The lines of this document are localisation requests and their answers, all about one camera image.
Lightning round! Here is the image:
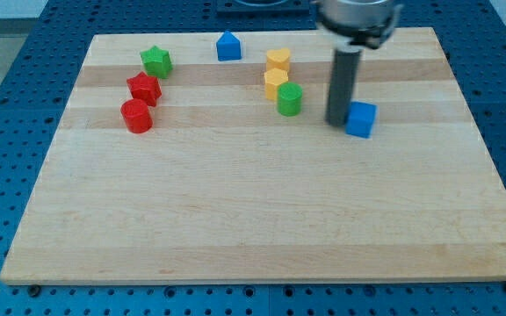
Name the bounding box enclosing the green cylinder block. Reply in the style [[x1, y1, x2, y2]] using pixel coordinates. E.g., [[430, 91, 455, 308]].
[[277, 82, 303, 117]]

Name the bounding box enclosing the red cylinder block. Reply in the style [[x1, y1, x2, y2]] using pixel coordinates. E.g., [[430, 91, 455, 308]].
[[120, 99, 153, 133]]

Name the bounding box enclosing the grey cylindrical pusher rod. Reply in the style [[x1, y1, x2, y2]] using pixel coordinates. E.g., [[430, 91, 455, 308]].
[[325, 49, 361, 127]]

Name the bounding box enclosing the red star block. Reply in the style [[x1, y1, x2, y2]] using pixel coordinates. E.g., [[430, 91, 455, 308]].
[[126, 72, 162, 107]]

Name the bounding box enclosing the blue cube block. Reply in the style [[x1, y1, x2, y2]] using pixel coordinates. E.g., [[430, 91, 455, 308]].
[[345, 102, 378, 139]]

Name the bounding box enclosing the green star block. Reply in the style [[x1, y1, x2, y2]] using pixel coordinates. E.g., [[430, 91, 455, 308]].
[[140, 46, 173, 79]]

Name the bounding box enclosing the blue pentagon house block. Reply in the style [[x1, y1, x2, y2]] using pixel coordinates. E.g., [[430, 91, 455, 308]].
[[216, 31, 242, 61]]

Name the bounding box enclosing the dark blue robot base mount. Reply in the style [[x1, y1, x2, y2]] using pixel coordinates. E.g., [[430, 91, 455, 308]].
[[215, 0, 310, 16]]

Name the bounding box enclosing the yellow hexagon block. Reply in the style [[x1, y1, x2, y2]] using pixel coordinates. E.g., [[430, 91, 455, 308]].
[[264, 68, 288, 101]]

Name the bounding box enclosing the yellow heart block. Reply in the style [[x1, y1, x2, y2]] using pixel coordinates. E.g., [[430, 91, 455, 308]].
[[265, 47, 292, 72]]

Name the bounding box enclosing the light wooden board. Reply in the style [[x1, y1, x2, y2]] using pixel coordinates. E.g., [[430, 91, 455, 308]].
[[0, 27, 506, 285]]

